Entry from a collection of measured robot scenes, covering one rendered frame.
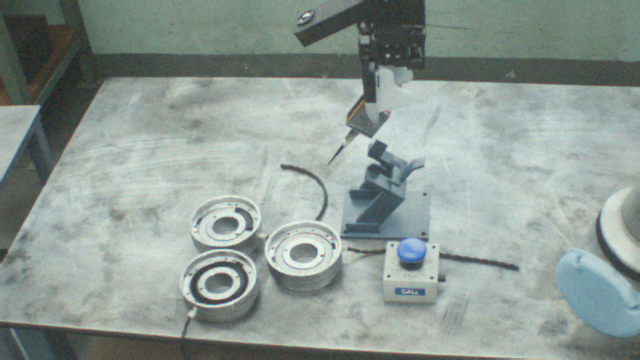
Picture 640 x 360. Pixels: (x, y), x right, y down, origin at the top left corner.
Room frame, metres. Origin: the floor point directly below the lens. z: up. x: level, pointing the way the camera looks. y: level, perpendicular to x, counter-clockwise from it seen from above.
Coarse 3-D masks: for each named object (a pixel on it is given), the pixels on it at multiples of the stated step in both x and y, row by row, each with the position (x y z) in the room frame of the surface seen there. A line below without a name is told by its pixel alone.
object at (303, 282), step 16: (288, 224) 0.84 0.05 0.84; (304, 224) 0.84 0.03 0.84; (320, 224) 0.83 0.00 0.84; (272, 240) 0.82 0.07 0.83; (304, 240) 0.82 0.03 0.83; (336, 240) 0.81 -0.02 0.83; (272, 256) 0.79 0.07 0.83; (288, 256) 0.79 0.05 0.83; (304, 256) 0.81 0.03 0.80; (320, 256) 0.78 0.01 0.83; (336, 256) 0.77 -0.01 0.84; (272, 272) 0.76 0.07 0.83; (288, 272) 0.75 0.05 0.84; (320, 272) 0.74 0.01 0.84; (336, 272) 0.76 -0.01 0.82; (288, 288) 0.75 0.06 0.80; (304, 288) 0.75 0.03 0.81
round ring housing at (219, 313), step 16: (208, 256) 0.80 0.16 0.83; (224, 256) 0.80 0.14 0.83; (240, 256) 0.79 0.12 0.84; (192, 272) 0.78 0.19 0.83; (208, 272) 0.77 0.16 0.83; (224, 272) 0.77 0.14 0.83; (256, 272) 0.75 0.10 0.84; (208, 288) 0.76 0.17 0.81; (256, 288) 0.74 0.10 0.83; (192, 304) 0.71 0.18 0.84; (224, 304) 0.70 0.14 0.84; (240, 304) 0.71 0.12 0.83; (208, 320) 0.71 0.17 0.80; (224, 320) 0.71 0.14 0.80
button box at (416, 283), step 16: (432, 256) 0.74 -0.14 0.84; (384, 272) 0.73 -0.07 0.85; (400, 272) 0.72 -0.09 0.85; (416, 272) 0.72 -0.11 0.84; (432, 272) 0.72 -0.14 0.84; (384, 288) 0.71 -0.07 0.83; (400, 288) 0.71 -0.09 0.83; (416, 288) 0.70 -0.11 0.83; (432, 288) 0.70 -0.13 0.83; (432, 304) 0.70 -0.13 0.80
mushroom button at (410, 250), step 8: (408, 240) 0.75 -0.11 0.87; (416, 240) 0.75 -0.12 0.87; (400, 248) 0.74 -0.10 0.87; (408, 248) 0.74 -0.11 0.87; (416, 248) 0.73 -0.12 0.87; (424, 248) 0.73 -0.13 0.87; (400, 256) 0.73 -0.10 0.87; (408, 256) 0.72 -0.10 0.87; (416, 256) 0.72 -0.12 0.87; (424, 256) 0.73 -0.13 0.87
